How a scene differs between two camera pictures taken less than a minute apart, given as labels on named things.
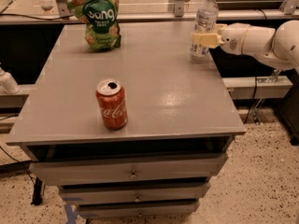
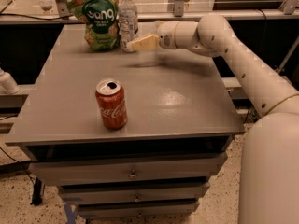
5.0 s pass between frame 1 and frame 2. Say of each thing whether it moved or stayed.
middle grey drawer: stayed
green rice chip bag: stayed
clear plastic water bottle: moved
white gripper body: moved
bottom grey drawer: stayed
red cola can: stayed
